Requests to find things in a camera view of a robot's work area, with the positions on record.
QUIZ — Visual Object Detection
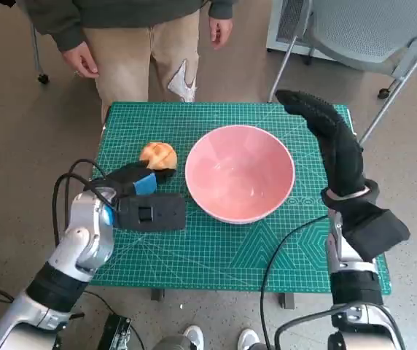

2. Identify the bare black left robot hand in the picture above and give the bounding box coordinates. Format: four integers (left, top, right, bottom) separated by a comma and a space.
105, 161, 176, 198

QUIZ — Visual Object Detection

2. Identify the green cutting mat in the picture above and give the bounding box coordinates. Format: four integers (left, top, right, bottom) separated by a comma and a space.
90, 101, 392, 295

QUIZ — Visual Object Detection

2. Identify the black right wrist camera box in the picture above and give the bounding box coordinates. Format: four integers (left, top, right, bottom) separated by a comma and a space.
341, 202, 412, 263

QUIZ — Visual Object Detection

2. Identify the person's left hand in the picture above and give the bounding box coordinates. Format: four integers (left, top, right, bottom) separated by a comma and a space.
208, 16, 234, 51

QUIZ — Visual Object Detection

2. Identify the person's right hand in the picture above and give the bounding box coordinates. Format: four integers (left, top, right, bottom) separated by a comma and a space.
61, 40, 100, 78

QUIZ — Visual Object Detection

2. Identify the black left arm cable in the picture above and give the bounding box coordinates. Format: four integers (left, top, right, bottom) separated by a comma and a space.
52, 158, 122, 249

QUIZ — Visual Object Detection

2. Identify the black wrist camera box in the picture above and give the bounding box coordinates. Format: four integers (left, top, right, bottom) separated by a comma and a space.
341, 202, 412, 263
115, 192, 187, 233

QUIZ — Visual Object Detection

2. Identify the white perforated cabinet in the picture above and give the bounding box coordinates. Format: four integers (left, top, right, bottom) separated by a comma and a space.
265, 0, 337, 58

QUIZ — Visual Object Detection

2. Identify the person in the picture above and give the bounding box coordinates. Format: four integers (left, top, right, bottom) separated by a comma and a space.
22, 0, 238, 123

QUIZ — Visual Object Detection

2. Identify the white shoe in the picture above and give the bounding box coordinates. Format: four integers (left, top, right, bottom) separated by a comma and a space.
237, 327, 260, 350
182, 323, 205, 350

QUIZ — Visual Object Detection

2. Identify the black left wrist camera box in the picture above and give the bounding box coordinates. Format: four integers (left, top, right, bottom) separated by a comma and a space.
115, 192, 187, 233

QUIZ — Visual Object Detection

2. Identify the grey chair with castors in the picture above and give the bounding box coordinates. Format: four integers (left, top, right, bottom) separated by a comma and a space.
31, 25, 50, 85

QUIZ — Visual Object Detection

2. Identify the pink bowl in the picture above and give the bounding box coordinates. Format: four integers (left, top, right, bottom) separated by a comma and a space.
184, 124, 296, 225

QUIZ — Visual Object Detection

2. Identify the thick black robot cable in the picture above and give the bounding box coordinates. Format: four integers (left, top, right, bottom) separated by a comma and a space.
274, 304, 406, 350

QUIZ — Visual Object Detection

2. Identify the grey mesh chair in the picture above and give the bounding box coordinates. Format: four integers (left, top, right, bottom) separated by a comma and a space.
268, 0, 417, 145

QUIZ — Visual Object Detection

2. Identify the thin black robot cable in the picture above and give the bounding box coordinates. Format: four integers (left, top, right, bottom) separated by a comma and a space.
259, 214, 330, 350

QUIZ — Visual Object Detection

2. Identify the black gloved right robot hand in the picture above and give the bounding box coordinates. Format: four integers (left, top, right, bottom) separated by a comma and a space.
275, 89, 368, 200

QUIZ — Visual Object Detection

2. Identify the round toy bread bun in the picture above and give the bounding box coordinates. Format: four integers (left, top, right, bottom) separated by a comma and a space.
139, 141, 179, 171

